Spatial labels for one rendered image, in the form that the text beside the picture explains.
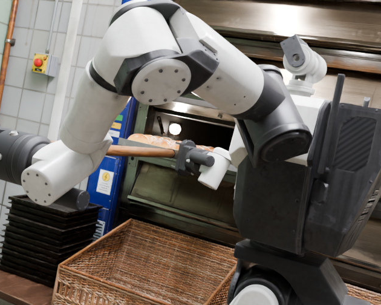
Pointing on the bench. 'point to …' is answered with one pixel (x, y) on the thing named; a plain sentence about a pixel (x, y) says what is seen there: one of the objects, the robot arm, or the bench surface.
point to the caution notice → (104, 181)
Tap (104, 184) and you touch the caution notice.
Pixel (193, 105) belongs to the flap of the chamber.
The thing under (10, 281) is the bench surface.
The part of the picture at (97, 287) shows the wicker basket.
